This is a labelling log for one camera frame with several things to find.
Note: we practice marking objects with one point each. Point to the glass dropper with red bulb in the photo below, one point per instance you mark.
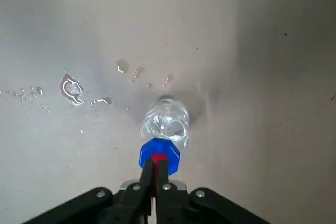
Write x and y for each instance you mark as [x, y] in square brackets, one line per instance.
[158, 157]

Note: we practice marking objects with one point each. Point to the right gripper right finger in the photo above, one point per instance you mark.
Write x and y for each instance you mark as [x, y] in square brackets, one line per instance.
[181, 208]

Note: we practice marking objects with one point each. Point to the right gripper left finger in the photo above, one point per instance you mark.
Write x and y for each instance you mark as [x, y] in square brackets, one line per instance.
[126, 205]

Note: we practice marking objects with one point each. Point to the clear bottle with blue cap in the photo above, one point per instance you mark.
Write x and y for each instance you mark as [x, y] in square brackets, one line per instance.
[168, 121]

